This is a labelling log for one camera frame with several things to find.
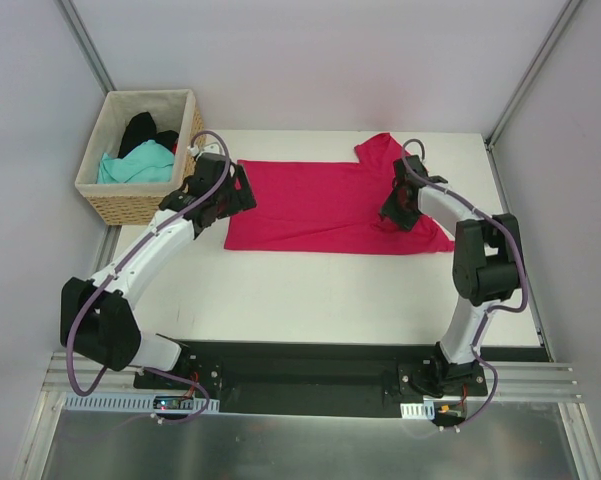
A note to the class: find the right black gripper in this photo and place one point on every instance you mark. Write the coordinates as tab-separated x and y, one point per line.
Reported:
395	210

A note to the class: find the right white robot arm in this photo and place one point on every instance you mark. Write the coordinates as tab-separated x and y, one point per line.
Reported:
487	269

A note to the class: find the aluminium front rail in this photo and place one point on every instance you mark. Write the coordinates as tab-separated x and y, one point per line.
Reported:
518	381

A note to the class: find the slotted cable duct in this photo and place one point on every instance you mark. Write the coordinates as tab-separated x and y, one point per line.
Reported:
418	411
140	403

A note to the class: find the black t shirt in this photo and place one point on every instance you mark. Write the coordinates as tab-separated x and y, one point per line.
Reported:
142	128

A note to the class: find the wicker laundry basket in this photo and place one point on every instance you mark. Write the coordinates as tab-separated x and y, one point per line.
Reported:
136	203

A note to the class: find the left aluminium frame post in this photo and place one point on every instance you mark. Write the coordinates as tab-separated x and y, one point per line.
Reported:
85	43

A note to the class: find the right slotted cable duct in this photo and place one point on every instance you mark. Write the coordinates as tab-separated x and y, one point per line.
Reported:
418	411

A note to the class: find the aluminium frame post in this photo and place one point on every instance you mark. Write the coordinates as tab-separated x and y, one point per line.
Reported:
85	43
557	30

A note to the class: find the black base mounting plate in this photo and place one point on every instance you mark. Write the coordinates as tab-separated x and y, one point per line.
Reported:
342	380

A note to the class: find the pink t shirt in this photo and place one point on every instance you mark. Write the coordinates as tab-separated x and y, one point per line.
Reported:
330	207

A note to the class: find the left slotted cable duct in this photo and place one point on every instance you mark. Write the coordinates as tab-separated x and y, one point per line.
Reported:
140	403

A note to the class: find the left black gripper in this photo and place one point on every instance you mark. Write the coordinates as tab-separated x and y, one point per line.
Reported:
243	187

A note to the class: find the right aluminium frame post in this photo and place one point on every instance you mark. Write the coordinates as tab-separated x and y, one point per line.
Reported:
557	30

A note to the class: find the teal t shirt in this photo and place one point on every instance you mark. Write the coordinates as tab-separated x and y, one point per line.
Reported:
149	162

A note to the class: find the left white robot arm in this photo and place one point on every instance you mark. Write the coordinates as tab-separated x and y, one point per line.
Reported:
97	314

